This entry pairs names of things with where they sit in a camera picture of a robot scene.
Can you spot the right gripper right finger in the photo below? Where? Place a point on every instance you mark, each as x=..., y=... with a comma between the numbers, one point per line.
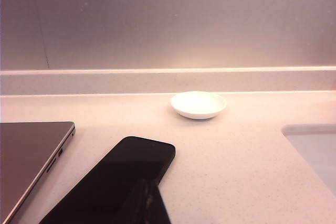
x=157, y=208

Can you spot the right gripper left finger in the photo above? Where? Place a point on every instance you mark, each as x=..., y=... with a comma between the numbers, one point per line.
x=134, y=208

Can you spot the black smartphone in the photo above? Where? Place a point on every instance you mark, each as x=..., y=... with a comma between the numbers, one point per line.
x=118, y=169

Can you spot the small white dish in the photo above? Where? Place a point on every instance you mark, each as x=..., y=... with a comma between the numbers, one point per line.
x=198, y=104

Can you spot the silver Dell laptop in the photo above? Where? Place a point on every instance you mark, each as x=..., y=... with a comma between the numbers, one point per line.
x=26, y=155

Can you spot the white sink basin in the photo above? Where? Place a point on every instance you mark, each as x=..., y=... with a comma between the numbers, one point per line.
x=315, y=150

